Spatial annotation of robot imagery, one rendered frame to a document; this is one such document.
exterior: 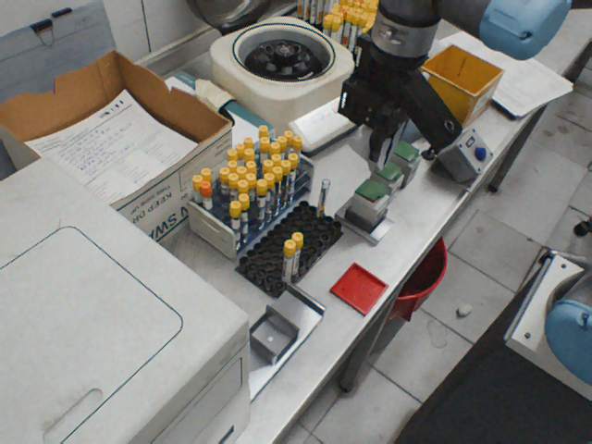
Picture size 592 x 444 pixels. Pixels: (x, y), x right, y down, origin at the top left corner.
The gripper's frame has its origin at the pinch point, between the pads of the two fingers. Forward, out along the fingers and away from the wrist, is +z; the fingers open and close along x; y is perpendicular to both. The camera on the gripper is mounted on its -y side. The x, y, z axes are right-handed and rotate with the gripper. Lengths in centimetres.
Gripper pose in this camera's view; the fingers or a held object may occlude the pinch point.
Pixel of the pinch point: (379, 168)
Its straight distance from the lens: 76.3
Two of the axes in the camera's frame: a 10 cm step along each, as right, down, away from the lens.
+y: -7.8, -5.3, 3.3
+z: -0.9, 6.2, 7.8
